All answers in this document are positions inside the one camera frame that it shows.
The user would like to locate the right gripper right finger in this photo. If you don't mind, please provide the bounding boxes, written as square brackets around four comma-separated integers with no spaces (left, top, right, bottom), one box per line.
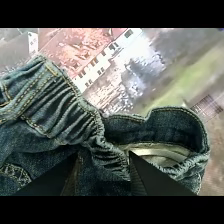
[128,149,197,197]

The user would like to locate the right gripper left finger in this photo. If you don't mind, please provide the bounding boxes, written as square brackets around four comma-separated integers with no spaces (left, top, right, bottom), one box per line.
[13,153,78,197]

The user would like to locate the blue jeans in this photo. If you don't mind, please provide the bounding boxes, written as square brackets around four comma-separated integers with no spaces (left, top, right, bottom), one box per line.
[0,54,212,197]

